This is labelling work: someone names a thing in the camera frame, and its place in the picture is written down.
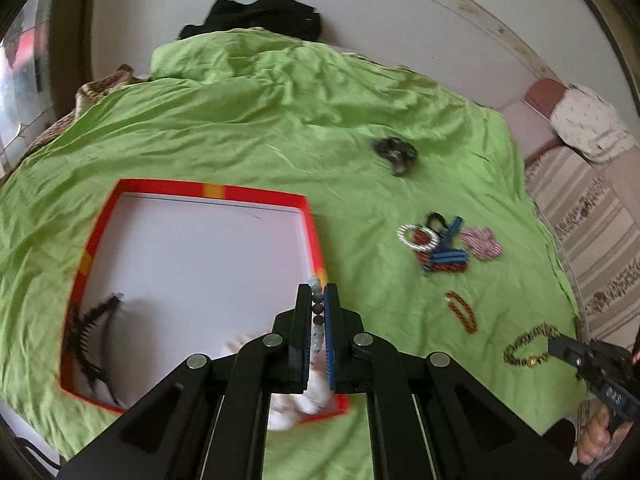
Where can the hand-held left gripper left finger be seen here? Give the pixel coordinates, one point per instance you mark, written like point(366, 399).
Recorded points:
point(301, 340)

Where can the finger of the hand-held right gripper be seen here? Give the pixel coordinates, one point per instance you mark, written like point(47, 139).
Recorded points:
point(565, 350)

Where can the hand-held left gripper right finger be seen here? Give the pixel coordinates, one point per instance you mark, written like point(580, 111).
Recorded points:
point(329, 340)

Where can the leopard print scrunchie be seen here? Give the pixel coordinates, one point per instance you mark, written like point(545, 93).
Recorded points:
point(525, 342)

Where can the red cardboard box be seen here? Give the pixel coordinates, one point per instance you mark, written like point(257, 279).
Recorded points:
point(200, 260)

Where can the pink plaid scrunchie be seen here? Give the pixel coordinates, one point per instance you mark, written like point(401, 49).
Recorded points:
point(482, 245)

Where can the person's right hand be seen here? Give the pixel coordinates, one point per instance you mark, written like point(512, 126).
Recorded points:
point(595, 437)

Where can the white dotted scrunchie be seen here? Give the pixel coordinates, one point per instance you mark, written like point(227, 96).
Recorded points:
point(315, 390)

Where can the striped sofa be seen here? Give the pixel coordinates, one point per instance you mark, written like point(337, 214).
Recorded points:
point(575, 195)

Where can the dark grey scrunchie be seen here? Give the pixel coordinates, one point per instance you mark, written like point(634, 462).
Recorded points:
point(395, 152)

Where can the black hair claw clip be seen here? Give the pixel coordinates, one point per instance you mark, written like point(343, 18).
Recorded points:
point(92, 345)

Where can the green blanket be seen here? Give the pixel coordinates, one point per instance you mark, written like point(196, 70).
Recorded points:
point(300, 125)

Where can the white printed pillow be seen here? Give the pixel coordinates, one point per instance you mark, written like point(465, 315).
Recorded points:
point(590, 120)

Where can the black cloth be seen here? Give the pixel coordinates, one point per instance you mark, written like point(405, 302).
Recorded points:
point(260, 17)

